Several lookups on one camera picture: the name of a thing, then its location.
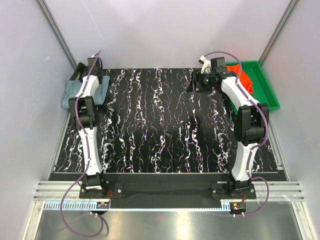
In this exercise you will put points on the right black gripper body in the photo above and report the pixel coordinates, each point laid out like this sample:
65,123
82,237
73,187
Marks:
205,81

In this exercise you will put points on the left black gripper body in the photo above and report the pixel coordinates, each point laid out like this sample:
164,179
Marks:
82,68

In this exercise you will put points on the grey-blue t shirt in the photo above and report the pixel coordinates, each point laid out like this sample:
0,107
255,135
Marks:
73,87

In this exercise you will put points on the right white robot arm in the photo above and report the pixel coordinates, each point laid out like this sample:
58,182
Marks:
251,121

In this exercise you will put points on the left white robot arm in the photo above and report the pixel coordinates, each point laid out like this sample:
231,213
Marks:
83,112

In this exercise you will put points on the orange t shirt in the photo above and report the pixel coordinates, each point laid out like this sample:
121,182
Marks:
243,77

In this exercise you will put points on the green plastic tray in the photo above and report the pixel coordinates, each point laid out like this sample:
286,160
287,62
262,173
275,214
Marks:
262,90

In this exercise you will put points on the left aluminium frame post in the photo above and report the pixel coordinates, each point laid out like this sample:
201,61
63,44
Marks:
56,32

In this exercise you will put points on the aluminium frame post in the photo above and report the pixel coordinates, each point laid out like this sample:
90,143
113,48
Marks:
56,32
289,10

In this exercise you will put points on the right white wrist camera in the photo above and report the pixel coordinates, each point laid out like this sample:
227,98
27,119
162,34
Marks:
206,65

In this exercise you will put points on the right aluminium frame post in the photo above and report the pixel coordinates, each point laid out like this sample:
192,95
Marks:
289,10

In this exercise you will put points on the aluminium front rail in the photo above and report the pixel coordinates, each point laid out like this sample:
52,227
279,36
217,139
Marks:
56,196

